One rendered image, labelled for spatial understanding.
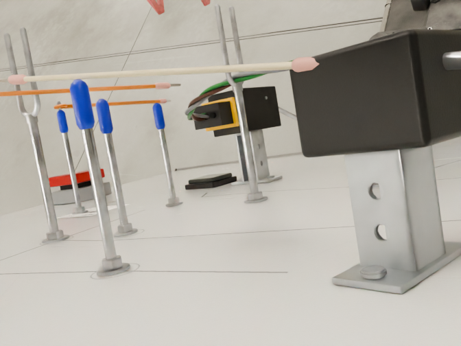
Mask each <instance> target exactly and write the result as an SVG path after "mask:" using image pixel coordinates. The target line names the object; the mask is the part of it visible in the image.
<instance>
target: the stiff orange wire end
mask: <svg viewBox="0 0 461 346"><path fill-rule="evenodd" d="M170 101H171V100H166V99H159V100H141V101H127V102H108V105H109V106H119V105H131V104H153V103H159V104H164V103H166V102H170ZM58 108H61V109H62V108H73V105H72V104H58V105H55V106H54V109H58Z"/></svg>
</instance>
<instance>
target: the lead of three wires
mask: <svg viewBox="0 0 461 346"><path fill-rule="evenodd" d="M232 78H233V80H234V81H235V83H238V82H243V81H242V79H241V78H242V77H241V75H240V73H237V74H235V75H233V76H232ZM228 87H231V85H230V84H229V82H228V80H227V79H225V80H223V81H221V82H220V83H217V84H214V85H212V86H210V87H208V88H207V89H205V90H204V91H203V92H201V94H200V95H199V96H198V97H196V98H194V99H193V100H192V101H190V103H189V105H188V109H187V110H186V111H185V115H187V119H188V120H195V121H197V122H201V121H204V120H205V119H209V116H208V115H205V114H206V113H201V114H196V113H193V112H194V111H195V109H196V107H197V106H199V105H201V103H203V102H204V101H205V100H207V99H208V98H209V97H211V96H212V95H213V94H216V93H218V92H220V91H223V90H224V89H227V88H228Z"/></svg>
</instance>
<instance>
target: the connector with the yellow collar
mask: <svg viewBox="0 0 461 346"><path fill-rule="evenodd" d="M193 113H196V114H201V113H206V114H205V115H208V116H209V119H205V120H204V121H201V122H197V121H195V120H194V124H195V129H196V130H199V129H204V128H212V127H216V126H223V125H227V124H234V122H233V115H232V110H231V103H230V101H228V102H217V103H213V104H207V105H204V106H198V107H196V109H195V111H194V112H193Z"/></svg>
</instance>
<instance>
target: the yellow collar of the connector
mask: <svg viewBox="0 0 461 346"><path fill-rule="evenodd" d="M228 101H230V106H231V110H232V115H233V122H234V124H227V125H223V126H216V127H212V128H206V131H212V130H219V129H223V128H231V127H235V126H239V122H238V117H237V109H236V105H235V98H234V97H230V98H226V99H223V100H217V101H213V102H207V103H204V104H201V105H202V106H204V105H207V104H213V103H217V102H228Z"/></svg>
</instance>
